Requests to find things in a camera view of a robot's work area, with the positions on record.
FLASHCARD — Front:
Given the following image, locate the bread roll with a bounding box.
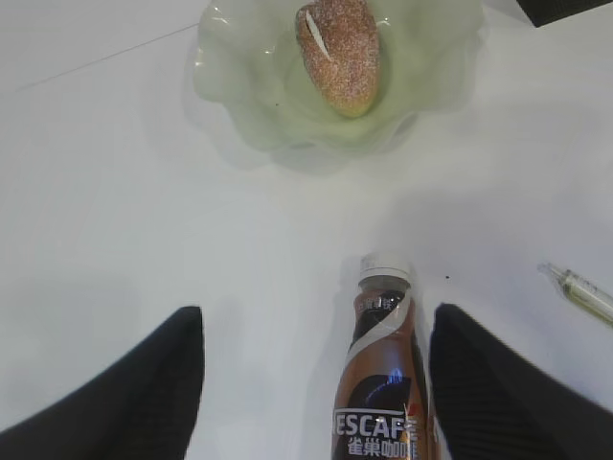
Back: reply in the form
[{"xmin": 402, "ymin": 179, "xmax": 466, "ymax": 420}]
[{"xmin": 295, "ymin": 1, "xmax": 380, "ymax": 118}]

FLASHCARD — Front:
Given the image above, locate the beige pen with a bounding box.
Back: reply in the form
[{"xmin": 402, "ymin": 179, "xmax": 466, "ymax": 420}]
[{"xmin": 538, "ymin": 263, "xmax": 613, "ymax": 326}]

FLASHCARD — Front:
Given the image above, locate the Nescafe coffee bottle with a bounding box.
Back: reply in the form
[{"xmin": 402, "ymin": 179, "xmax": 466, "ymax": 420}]
[{"xmin": 331, "ymin": 252, "xmax": 430, "ymax": 459}]

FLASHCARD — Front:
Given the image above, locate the black pen holder box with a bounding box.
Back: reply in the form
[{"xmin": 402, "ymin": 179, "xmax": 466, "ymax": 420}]
[{"xmin": 516, "ymin": 0, "xmax": 612, "ymax": 28}]

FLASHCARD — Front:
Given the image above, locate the green glass wavy plate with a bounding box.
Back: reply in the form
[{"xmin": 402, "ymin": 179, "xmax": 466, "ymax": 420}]
[{"xmin": 193, "ymin": 1, "xmax": 484, "ymax": 168}]

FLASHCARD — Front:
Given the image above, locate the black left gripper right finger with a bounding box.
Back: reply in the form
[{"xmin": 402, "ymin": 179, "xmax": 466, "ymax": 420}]
[{"xmin": 429, "ymin": 304, "xmax": 612, "ymax": 459}]

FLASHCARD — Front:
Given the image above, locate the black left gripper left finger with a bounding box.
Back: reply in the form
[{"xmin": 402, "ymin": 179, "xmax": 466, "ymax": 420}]
[{"xmin": 1, "ymin": 307, "xmax": 205, "ymax": 459}]

